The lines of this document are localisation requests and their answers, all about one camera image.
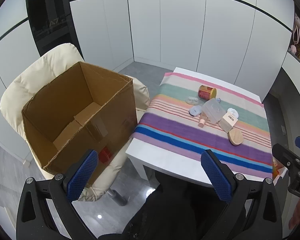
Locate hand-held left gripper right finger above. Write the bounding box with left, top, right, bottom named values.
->
left=201, top=149, right=283, bottom=240

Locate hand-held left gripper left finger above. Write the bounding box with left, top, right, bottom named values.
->
left=16, top=149, right=99, bottom=240

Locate round wooden lid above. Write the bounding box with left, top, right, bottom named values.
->
left=228, top=129, right=244, bottom=146

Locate small beige carton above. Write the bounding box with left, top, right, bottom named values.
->
left=219, top=112, right=238, bottom=133

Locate small pink bottle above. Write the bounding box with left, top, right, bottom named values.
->
left=198, top=112, right=208, bottom=128

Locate clear square plastic container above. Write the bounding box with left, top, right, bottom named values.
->
left=202, top=98, right=227, bottom=124

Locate white round compact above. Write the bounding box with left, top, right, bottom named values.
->
left=226, top=107, right=239, bottom=119

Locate white lavender oval device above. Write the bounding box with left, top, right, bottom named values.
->
left=189, top=105, right=203, bottom=117

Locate brown cardboard box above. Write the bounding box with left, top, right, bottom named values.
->
left=22, top=61, right=137, bottom=180

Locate red and gold can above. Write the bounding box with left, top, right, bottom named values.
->
left=198, top=85, right=217, bottom=100

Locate person's right hand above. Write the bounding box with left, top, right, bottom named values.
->
left=289, top=197, right=300, bottom=230

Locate orange packet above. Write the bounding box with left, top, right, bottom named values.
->
left=272, top=157, right=287, bottom=179

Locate metal chair leg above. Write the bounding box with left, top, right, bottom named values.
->
left=107, top=189, right=128, bottom=207

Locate striped table cloth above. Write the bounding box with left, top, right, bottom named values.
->
left=132, top=72, right=274, bottom=180

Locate white table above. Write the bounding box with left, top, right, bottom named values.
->
left=125, top=67, right=274, bottom=188

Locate white curved shelf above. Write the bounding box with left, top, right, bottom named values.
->
left=281, top=51, right=300, bottom=85

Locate cream padded chair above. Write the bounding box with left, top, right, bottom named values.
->
left=0, top=43, right=150, bottom=202

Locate pink plush bag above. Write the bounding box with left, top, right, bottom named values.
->
left=291, top=12, right=300, bottom=53

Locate black glass panel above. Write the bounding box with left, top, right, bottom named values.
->
left=25, top=0, right=85, bottom=63

